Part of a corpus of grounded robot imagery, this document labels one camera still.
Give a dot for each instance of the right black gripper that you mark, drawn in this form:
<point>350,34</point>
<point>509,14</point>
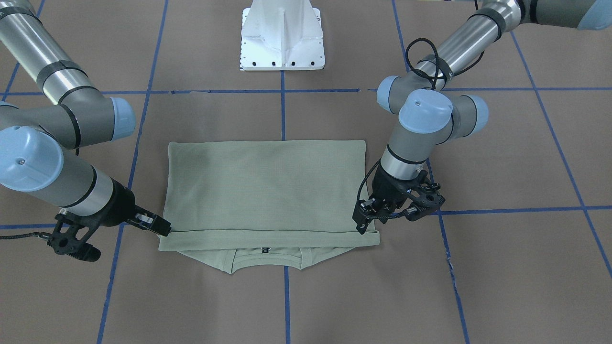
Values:
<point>116,207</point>

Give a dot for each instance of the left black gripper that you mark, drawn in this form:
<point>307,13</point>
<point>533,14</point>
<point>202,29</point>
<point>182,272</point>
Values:
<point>385,188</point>

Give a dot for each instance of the olive green long-sleeve shirt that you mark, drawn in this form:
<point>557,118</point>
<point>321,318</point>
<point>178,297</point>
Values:
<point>239,204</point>

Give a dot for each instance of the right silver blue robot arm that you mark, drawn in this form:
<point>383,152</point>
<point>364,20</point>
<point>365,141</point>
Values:
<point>39,145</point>

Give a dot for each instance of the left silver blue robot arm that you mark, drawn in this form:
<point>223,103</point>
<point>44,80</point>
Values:
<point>427,117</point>

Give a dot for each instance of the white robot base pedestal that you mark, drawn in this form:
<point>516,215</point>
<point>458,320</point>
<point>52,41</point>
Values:
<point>281,35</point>

